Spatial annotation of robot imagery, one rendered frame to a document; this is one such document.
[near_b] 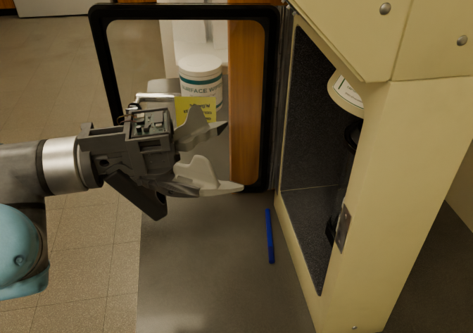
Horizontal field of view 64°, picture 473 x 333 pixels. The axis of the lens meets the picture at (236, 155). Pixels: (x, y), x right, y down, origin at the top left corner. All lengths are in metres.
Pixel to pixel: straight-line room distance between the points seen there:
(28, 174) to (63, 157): 0.05
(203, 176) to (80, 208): 1.91
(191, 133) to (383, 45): 0.32
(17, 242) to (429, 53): 0.39
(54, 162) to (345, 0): 0.38
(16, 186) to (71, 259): 1.60
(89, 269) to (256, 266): 1.37
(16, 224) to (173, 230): 0.50
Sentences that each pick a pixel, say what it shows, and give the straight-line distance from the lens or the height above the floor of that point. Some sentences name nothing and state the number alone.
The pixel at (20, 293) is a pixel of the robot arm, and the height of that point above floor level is 1.17.
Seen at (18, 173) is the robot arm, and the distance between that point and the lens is 0.53.
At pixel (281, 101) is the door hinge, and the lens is 0.71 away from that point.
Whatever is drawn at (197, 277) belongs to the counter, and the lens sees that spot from 0.76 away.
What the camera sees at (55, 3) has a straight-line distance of 5.54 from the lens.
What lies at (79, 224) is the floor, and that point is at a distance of 2.27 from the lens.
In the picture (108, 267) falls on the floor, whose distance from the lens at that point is 2.03.
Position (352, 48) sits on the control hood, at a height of 1.44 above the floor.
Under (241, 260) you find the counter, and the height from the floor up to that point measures 0.94.
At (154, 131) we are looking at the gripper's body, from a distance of 0.48.
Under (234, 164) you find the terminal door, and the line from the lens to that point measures 0.78.
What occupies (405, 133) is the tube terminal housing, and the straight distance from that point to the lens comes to 0.41.
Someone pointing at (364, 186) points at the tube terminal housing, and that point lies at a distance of 0.44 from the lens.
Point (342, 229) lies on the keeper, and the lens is 0.50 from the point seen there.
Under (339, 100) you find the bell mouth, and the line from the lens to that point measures 0.51.
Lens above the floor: 1.56
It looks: 38 degrees down
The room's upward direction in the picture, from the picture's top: straight up
